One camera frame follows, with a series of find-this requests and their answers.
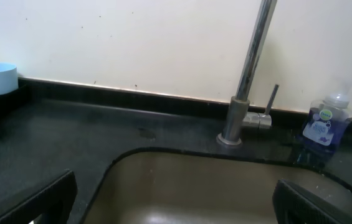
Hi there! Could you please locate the steel sink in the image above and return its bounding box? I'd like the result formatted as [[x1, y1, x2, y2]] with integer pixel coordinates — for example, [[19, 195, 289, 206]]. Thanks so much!
[[82, 147, 352, 224]]

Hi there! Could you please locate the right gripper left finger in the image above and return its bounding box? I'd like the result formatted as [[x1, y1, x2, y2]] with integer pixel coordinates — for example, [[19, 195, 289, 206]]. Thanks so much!
[[0, 169, 78, 224]]

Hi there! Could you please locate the black tray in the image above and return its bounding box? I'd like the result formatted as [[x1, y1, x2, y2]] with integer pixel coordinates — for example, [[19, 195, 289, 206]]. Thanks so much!
[[0, 83, 32, 131]]

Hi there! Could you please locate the blue soap bottle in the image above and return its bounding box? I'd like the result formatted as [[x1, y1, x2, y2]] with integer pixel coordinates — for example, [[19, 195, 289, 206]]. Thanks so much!
[[297, 92, 352, 166]]

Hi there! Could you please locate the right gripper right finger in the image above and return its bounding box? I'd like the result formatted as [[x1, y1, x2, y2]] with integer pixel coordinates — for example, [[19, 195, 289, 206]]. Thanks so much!
[[272, 179, 352, 224]]

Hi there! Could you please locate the steel tap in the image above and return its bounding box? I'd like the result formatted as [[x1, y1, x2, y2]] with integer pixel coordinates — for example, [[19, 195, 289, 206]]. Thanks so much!
[[216, 0, 280, 147]]

